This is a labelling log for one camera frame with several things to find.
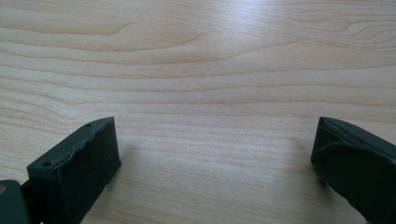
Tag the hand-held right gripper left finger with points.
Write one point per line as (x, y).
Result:
(79, 174)

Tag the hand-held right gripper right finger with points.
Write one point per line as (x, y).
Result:
(358, 174)

